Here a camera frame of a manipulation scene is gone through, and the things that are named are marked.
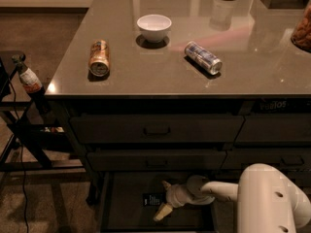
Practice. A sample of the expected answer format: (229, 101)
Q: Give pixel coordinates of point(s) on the top right drawer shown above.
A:
(283, 129)

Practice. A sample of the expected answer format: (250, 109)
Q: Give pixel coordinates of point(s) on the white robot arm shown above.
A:
(266, 200)

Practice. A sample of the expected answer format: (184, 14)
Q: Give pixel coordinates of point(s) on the open bottom drawer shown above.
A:
(122, 211)

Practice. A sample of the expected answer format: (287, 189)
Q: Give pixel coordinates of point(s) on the top left drawer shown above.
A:
(156, 128)

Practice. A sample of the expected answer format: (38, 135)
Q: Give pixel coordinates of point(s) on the middle right drawer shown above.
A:
(286, 159)

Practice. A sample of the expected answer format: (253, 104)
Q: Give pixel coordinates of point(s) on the dark cabinet counter unit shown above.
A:
(263, 73)

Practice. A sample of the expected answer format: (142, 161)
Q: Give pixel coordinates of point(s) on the dark soda bottle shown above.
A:
(31, 84)

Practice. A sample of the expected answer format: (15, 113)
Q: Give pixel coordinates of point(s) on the dark blue rxbar wrapper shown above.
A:
(153, 199)

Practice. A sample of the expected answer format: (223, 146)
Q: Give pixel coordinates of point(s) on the middle left drawer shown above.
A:
(149, 160)

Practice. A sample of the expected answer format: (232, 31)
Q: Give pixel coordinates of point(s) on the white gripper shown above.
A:
(174, 195)

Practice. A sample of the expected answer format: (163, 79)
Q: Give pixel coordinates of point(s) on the silver blue energy can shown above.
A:
(204, 58)

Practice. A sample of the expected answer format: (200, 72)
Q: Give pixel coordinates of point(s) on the white ceramic bowl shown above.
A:
(154, 28)

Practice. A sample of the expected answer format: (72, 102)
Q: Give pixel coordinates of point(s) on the black side table frame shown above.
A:
(41, 135)

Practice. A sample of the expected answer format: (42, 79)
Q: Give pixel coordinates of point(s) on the orange soda can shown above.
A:
(98, 63)

